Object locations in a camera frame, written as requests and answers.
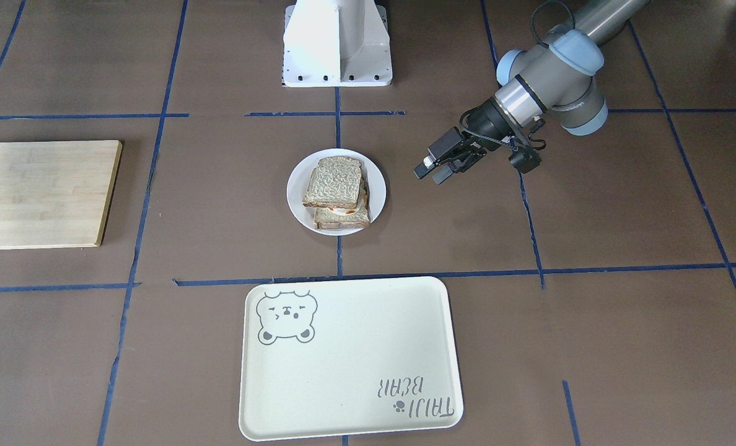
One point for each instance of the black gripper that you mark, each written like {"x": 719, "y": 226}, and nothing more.
{"x": 485, "y": 125}

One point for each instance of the white round plate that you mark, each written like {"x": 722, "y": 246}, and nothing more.
{"x": 299, "y": 180}

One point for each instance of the bread slice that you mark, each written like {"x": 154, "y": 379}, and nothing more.
{"x": 335, "y": 183}

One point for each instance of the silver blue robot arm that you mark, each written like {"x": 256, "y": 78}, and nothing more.
{"x": 557, "y": 76}

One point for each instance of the fried egg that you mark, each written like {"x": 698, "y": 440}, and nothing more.
{"x": 361, "y": 207}

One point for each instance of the bottom toast slice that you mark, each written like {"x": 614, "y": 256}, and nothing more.
{"x": 324, "y": 219}

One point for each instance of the cream bear tray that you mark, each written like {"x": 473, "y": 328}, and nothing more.
{"x": 322, "y": 359}

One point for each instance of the bamboo cutting board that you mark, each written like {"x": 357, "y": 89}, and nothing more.
{"x": 56, "y": 194}

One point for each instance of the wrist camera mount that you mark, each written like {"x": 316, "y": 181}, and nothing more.
{"x": 524, "y": 155}

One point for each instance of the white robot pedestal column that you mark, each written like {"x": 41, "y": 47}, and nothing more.
{"x": 336, "y": 44}

